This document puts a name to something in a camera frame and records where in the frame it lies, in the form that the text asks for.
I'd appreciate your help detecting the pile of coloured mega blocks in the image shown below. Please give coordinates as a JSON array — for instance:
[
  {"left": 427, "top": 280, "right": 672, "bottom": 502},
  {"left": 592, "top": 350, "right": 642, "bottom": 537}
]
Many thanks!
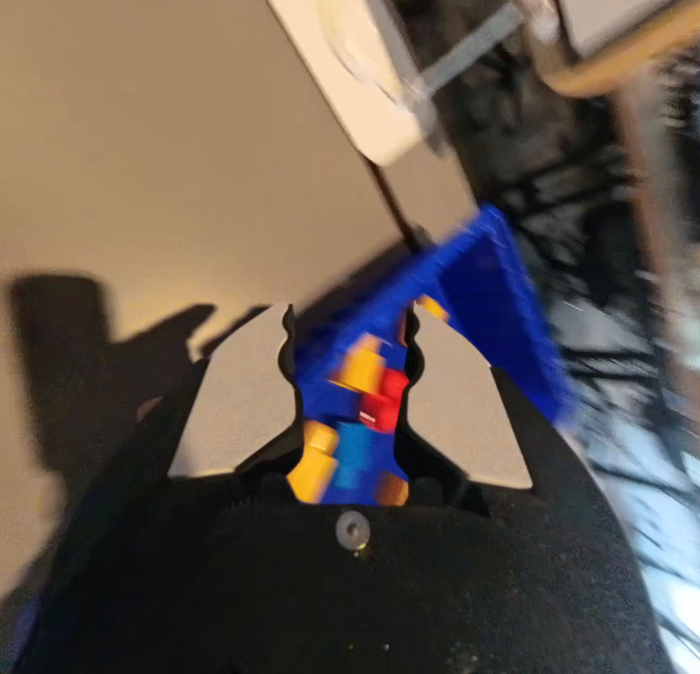
[{"left": 287, "top": 296, "right": 450, "bottom": 506}]

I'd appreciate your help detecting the metal stand rod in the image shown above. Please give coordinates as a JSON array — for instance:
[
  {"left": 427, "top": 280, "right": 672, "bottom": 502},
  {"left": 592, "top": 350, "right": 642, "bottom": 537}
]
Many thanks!
[
  {"left": 354, "top": 0, "right": 439, "bottom": 139},
  {"left": 421, "top": 4, "right": 524, "bottom": 94}
]

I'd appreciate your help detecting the printed instruction sheet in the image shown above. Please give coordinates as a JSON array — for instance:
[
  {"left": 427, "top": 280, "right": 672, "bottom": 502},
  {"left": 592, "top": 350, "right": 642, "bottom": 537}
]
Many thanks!
[{"left": 552, "top": 0, "right": 700, "bottom": 57}]

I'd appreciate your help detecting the blue plastic bin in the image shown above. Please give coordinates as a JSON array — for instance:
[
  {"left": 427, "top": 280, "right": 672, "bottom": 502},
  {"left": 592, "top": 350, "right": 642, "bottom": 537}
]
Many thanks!
[{"left": 292, "top": 204, "right": 576, "bottom": 506}]

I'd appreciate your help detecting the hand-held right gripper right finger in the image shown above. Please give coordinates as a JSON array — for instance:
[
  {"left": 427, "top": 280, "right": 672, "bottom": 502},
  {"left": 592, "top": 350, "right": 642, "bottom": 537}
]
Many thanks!
[{"left": 395, "top": 305, "right": 534, "bottom": 490}]

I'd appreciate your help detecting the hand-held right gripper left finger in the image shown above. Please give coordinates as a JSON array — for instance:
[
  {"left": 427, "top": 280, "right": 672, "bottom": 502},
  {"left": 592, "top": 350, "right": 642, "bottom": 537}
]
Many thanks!
[{"left": 168, "top": 302, "right": 304, "bottom": 478}]

